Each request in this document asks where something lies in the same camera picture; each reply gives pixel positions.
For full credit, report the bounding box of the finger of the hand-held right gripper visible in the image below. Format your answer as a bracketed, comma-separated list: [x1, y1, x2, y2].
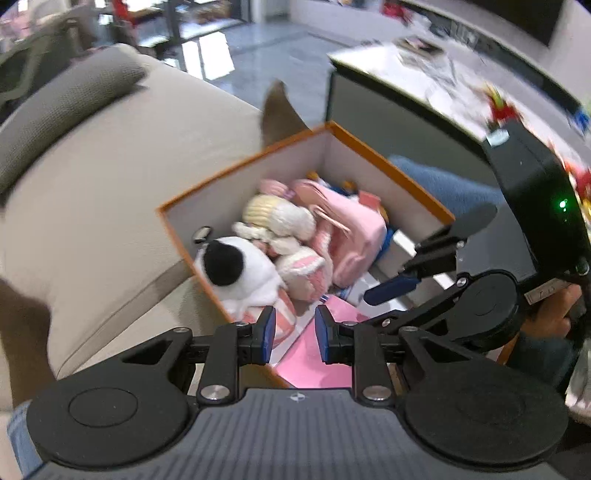
[364, 203, 498, 306]
[358, 276, 472, 331]

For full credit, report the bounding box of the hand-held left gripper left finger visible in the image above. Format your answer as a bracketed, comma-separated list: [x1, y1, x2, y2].
[111, 305, 278, 407]

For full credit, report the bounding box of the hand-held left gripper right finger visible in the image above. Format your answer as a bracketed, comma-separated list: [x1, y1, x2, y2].
[315, 305, 469, 407]

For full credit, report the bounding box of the pink notebook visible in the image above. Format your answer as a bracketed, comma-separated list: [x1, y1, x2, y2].
[274, 295, 370, 389]

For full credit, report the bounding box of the white plush dog black ear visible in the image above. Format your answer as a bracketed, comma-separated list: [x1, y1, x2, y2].
[194, 235, 296, 342]

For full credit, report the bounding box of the pink plush toy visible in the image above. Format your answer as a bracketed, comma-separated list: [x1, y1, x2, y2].
[291, 179, 389, 287]

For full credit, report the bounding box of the white crochet bunny doll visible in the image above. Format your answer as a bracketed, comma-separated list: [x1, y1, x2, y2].
[231, 178, 335, 303]

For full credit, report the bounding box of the orange cardboard box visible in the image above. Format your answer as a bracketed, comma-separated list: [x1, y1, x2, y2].
[157, 121, 455, 389]

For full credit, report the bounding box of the person's right hand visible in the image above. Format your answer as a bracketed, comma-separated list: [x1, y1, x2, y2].
[522, 281, 583, 352]

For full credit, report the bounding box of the red toy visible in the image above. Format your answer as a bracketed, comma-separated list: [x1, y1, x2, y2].
[480, 82, 525, 125]

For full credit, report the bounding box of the marble coffee table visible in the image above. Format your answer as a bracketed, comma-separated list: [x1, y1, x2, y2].
[325, 34, 591, 195]

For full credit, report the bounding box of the black television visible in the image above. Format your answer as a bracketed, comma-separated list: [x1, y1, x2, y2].
[397, 0, 566, 47]

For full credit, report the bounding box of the beige sofa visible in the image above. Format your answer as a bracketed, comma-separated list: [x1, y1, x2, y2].
[0, 44, 324, 411]

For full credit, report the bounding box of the printed magazine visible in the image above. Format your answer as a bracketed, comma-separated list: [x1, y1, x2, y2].
[397, 36, 446, 58]

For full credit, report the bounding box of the person's left leg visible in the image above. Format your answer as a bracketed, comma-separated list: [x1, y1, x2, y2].
[7, 399, 44, 480]

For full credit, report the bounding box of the houndstooth cushion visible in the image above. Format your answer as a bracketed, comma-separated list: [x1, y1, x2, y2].
[0, 58, 148, 195]

